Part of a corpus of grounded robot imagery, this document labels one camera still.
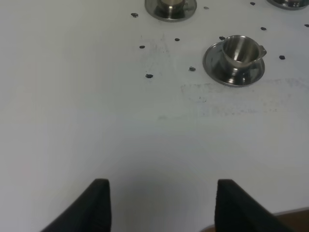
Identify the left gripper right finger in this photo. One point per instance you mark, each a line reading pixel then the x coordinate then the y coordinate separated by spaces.
pixel 237 211

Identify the near steel saucer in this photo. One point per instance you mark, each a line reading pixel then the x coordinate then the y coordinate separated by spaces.
pixel 220 71

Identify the near steel teacup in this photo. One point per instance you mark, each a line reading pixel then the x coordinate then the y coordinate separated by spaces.
pixel 241 53

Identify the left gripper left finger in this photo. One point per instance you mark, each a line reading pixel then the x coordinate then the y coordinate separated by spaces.
pixel 90 212

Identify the teapot steel saucer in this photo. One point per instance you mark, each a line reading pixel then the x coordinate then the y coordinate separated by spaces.
pixel 290 4

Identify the far steel teacup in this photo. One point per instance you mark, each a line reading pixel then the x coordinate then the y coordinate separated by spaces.
pixel 171 5

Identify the steel teacup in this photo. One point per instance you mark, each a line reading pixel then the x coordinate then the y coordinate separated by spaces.
pixel 241 53
pixel 171 5

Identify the far steel saucer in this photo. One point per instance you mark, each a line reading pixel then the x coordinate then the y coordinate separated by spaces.
pixel 188 11

